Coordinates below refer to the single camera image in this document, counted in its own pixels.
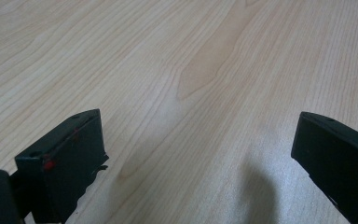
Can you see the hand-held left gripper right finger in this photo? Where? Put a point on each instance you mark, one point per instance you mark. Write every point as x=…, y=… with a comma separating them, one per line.
x=338, y=161

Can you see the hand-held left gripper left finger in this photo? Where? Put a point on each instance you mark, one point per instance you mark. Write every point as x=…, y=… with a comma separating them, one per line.
x=62, y=165

